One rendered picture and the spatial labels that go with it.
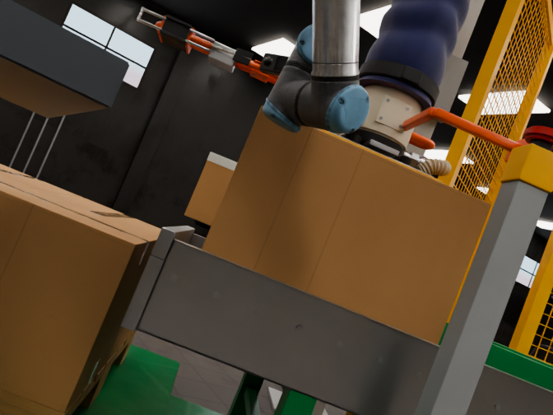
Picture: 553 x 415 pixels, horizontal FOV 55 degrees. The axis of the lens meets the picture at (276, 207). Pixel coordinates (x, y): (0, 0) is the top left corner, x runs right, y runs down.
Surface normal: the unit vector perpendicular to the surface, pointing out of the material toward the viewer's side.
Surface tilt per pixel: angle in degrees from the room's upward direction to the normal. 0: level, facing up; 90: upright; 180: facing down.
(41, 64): 90
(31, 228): 90
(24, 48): 90
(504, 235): 90
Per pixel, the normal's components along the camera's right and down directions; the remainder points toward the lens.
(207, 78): 0.47, 0.13
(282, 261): 0.10, -0.03
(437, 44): 0.46, -0.16
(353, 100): 0.60, 0.33
